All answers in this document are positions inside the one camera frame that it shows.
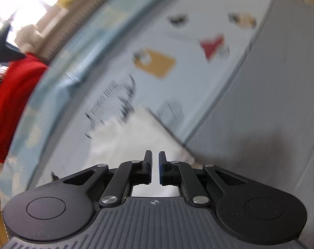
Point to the red folded blanket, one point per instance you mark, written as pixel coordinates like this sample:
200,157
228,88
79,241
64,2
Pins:
15,89

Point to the white plush toy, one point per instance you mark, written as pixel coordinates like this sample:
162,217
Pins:
29,40

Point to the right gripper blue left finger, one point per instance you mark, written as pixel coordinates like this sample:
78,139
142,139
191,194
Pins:
120,181

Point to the printed deer bed sheet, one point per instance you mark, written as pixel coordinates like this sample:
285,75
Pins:
175,64

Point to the dark teal shark plush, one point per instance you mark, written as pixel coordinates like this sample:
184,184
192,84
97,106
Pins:
8,52

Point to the white long-sleeve shirt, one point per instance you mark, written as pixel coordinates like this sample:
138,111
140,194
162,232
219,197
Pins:
115,142

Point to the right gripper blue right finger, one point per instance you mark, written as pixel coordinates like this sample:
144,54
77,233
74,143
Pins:
183,176

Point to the light blue patterned cloth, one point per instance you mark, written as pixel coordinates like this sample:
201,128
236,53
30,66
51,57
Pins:
56,88

